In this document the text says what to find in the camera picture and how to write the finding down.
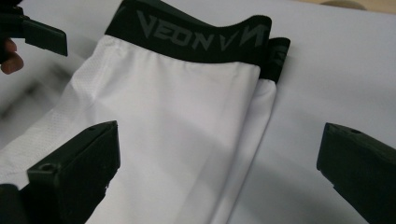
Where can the wooden table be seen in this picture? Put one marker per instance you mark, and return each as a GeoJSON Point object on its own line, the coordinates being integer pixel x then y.
{"type": "Point", "coordinates": [379, 4]}

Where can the white shorts with black waistband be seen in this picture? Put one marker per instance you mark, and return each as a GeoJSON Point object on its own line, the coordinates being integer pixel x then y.
{"type": "Point", "coordinates": [174, 109]}

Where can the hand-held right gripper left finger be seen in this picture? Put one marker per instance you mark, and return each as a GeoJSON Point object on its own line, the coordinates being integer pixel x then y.
{"type": "Point", "coordinates": [77, 171]}

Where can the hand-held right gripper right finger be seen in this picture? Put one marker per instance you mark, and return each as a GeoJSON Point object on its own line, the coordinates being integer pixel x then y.
{"type": "Point", "coordinates": [361, 168]}

